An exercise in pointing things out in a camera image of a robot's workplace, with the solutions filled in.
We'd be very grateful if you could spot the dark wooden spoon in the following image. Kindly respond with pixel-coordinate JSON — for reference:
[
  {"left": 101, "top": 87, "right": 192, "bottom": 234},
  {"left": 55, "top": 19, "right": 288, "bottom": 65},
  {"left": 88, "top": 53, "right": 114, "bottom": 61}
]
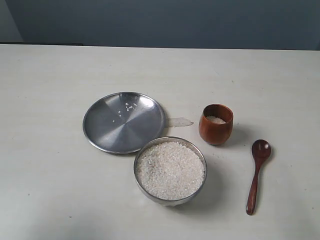
[{"left": 246, "top": 139, "right": 272, "bottom": 216}]

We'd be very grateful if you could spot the steel bowl of rice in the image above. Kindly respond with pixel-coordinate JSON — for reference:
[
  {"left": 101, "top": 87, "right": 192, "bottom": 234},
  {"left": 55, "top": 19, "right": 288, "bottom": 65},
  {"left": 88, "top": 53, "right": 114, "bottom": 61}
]
[{"left": 133, "top": 136, "right": 208, "bottom": 207}]

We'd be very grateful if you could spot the brown wooden cup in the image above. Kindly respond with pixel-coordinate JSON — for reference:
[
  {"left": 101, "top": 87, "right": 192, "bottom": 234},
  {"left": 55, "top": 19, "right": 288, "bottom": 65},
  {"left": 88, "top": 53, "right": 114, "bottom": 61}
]
[{"left": 198, "top": 104, "right": 234, "bottom": 145}]

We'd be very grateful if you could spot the clear tape patch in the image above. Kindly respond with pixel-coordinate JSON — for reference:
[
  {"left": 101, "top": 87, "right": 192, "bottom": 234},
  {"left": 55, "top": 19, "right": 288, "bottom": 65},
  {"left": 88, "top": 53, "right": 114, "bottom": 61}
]
[{"left": 167, "top": 117, "right": 194, "bottom": 128}]

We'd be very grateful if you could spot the round steel plate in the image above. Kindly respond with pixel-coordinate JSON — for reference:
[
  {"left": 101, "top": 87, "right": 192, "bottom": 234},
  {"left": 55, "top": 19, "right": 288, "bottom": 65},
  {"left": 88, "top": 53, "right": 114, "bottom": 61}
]
[{"left": 82, "top": 92, "right": 166, "bottom": 154}]

